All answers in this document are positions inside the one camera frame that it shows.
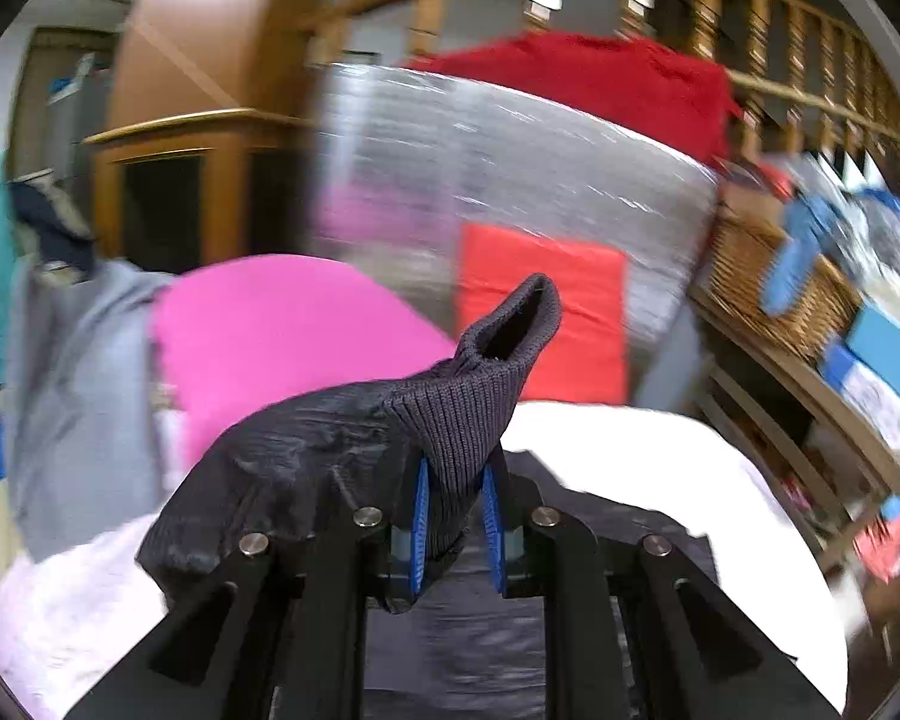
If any pink pillow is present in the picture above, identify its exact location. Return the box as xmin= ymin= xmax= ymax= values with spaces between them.
xmin=154 ymin=255 xmax=458 ymax=466

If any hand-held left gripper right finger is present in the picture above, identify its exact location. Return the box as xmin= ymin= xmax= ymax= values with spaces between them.
xmin=482 ymin=463 xmax=847 ymax=720

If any navy garment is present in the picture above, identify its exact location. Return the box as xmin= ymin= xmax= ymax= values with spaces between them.
xmin=7 ymin=180 xmax=98 ymax=278

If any light blue fabric item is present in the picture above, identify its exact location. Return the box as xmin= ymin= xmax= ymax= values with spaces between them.
xmin=761 ymin=195 xmax=833 ymax=316

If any grey coat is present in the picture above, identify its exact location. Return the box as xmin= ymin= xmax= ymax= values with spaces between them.
xmin=4 ymin=259 xmax=177 ymax=563

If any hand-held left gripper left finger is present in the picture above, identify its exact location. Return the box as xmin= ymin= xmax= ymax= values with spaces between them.
xmin=64 ymin=463 xmax=431 ymax=720

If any wicker basket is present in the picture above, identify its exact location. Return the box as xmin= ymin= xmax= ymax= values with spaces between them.
xmin=709 ymin=210 xmax=863 ymax=361

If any wooden shelf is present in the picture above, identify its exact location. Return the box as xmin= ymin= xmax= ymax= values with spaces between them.
xmin=690 ymin=292 xmax=900 ymax=571

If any white embossed bedspread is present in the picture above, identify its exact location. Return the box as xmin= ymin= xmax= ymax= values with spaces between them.
xmin=0 ymin=397 xmax=848 ymax=720

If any silver foil insulation mat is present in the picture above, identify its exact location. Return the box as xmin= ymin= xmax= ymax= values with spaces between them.
xmin=304 ymin=64 xmax=721 ymax=361

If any black puffer jacket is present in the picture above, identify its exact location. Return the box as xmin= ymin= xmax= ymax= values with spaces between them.
xmin=135 ymin=274 xmax=721 ymax=720

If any red pillow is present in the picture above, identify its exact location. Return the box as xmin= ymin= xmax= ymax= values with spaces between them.
xmin=454 ymin=225 xmax=631 ymax=406

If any red cloth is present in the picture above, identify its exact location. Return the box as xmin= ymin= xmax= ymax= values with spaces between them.
xmin=405 ymin=31 xmax=743 ymax=166

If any wooden cabinet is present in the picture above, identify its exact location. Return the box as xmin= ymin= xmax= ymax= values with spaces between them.
xmin=82 ymin=0 xmax=346 ymax=275

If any light blue box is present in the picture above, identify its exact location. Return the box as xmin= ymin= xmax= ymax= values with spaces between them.
xmin=847 ymin=304 xmax=900 ymax=428

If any white and blue box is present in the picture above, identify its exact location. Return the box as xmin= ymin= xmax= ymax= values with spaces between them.
xmin=821 ymin=341 xmax=900 ymax=451

